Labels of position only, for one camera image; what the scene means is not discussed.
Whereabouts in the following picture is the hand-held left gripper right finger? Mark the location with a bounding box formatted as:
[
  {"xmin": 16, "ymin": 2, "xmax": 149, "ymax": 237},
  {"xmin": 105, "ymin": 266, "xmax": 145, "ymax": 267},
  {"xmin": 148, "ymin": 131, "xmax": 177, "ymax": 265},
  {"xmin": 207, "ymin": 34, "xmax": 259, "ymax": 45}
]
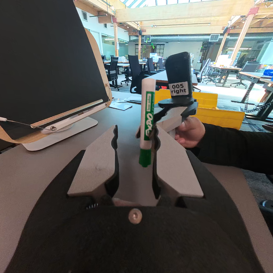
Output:
[{"xmin": 152, "ymin": 125, "xmax": 204, "ymax": 207}]

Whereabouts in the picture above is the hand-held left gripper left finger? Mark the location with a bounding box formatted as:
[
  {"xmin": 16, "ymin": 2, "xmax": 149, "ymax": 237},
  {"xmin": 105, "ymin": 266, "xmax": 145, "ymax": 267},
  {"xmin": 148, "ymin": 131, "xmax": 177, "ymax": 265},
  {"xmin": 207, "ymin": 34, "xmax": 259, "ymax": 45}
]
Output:
[{"xmin": 67, "ymin": 125, "xmax": 120, "ymax": 199}]

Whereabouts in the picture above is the green whiteboard marker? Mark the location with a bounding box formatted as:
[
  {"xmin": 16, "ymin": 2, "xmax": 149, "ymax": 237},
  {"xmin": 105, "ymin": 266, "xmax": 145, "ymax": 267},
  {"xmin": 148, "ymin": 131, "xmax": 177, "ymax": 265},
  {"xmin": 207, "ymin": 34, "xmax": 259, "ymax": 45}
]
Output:
[{"xmin": 139, "ymin": 78, "xmax": 157, "ymax": 168}]

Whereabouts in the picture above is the person's right forearm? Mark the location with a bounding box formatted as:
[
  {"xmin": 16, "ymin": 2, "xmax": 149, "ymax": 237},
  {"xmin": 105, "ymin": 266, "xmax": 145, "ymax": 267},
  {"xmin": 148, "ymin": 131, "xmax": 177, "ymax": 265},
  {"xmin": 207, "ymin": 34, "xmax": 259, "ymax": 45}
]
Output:
[{"xmin": 189, "ymin": 123, "xmax": 273, "ymax": 174}]

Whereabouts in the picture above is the person's right hand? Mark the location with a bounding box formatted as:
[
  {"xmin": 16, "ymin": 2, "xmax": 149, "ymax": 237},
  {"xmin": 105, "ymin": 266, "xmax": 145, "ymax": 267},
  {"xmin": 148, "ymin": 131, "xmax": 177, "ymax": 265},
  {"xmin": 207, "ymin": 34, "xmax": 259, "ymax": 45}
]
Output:
[{"xmin": 174, "ymin": 116, "xmax": 206, "ymax": 149}]

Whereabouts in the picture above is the black office chair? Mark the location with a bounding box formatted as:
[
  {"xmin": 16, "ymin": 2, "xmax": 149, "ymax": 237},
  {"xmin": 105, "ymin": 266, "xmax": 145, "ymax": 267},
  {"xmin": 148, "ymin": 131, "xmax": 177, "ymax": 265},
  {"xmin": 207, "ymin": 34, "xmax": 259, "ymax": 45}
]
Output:
[
  {"xmin": 106, "ymin": 56, "xmax": 120, "ymax": 91},
  {"xmin": 130, "ymin": 71, "xmax": 159, "ymax": 95},
  {"xmin": 128, "ymin": 55, "xmax": 143, "ymax": 86}
]

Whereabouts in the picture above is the yellow plastic bin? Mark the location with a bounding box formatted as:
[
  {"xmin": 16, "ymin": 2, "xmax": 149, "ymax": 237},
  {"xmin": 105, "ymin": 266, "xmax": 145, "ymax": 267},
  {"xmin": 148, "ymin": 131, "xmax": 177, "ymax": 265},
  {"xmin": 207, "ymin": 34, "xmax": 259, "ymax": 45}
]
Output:
[{"xmin": 154, "ymin": 89, "xmax": 246, "ymax": 130}]

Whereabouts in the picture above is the white board stand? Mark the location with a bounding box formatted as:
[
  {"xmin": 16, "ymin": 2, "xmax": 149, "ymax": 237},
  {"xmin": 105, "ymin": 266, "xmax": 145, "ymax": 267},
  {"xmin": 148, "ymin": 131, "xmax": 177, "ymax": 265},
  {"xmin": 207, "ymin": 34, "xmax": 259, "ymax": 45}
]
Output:
[{"xmin": 22, "ymin": 102, "xmax": 108, "ymax": 151}]

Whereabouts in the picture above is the black wood-framed board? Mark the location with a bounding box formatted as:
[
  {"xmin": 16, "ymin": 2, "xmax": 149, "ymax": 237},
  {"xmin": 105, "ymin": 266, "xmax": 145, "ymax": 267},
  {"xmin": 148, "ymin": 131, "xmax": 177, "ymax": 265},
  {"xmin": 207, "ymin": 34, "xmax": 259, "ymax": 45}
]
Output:
[{"xmin": 0, "ymin": 0, "xmax": 113, "ymax": 146}]

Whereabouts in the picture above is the black coiled cable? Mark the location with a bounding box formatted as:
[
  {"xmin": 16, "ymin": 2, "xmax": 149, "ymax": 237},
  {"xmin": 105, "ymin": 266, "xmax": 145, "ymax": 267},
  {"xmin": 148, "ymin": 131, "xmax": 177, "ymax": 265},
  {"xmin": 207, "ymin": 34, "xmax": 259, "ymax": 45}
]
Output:
[{"xmin": 245, "ymin": 101, "xmax": 273, "ymax": 114}]

